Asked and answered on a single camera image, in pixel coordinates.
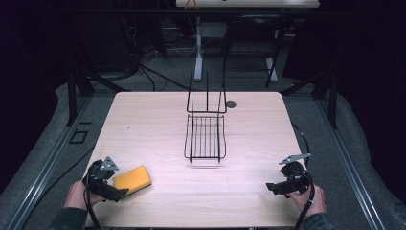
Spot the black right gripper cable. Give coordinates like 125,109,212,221
292,171,317,230

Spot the black wire rack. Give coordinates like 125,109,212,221
183,70,229,165

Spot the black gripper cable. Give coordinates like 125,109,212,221
292,171,317,230
82,178,103,230

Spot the person's right hand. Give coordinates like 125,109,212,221
284,184,327,219

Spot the person's left hand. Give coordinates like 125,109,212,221
62,179,107,212

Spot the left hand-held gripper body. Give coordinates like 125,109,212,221
82,155,120,196

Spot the white background table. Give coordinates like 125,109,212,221
174,0,321,82

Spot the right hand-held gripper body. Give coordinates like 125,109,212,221
278,152,316,195

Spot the grey metal floor rail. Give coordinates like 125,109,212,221
6,95,94,230
315,97,389,230

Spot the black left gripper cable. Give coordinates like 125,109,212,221
82,178,103,230

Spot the yellow sponge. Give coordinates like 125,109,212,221
112,164,152,199

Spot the black metal frame stand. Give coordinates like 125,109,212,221
65,68,132,127
280,68,339,130

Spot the black floor cables bundle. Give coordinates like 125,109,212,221
95,41,199,94

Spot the black cable beside table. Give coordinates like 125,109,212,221
290,122,311,168

